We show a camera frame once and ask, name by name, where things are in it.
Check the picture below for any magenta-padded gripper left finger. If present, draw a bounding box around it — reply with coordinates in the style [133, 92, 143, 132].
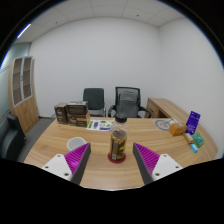
[41, 142, 92, 185]

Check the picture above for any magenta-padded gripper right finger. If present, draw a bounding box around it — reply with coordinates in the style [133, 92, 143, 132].
[132, 142, 184, 186]

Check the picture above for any clear black-capped drink bottle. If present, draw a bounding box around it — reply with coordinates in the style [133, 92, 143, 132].
[107, 112, 129, 163]

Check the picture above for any white ceramic mug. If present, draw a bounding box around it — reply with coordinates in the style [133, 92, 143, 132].
[66, 136, 88, 153]

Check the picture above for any round grey patterned disc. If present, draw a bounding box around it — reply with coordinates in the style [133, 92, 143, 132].
[154, 118, 175, 131]

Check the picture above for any white printed leaflet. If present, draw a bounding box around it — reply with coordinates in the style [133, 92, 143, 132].
[86, 119, 114, 132]

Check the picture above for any orange tissue box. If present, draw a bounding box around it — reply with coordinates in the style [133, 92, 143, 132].
[168, 122, 188, 137]

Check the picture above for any yellow snack pack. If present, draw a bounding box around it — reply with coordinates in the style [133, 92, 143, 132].
[182, 132, 195, 145]

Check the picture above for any small dark brown box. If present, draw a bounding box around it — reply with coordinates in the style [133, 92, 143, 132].
[53, 102, 69, 125]

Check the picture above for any small blue box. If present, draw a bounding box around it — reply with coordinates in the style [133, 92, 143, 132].
[190, 143, 200, 154]

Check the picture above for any wooden side desk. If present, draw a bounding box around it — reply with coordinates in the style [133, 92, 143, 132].
[145, 97, 183, 119]

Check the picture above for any green flat box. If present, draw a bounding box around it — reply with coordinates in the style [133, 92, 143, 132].
[191, 131, 205, 149]

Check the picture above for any purple standing box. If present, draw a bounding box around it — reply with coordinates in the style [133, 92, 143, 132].
[185, 110, 202, 136]

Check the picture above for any grey mesh office chair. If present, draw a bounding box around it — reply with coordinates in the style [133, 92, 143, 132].
[107, 86, 153, 119]

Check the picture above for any black office chair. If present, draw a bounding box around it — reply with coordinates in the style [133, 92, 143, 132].
[82, 87, 107, 118]

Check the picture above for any black leather armchair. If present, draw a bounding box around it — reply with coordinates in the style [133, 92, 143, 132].
[0, 114, 27, 162]

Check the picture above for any wooden glass-door cabinet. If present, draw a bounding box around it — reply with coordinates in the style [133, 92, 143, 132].
[7, 55, 40, 134]

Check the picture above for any ceiling light panel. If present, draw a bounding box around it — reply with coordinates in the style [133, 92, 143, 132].
[16, 23, 32, 40]

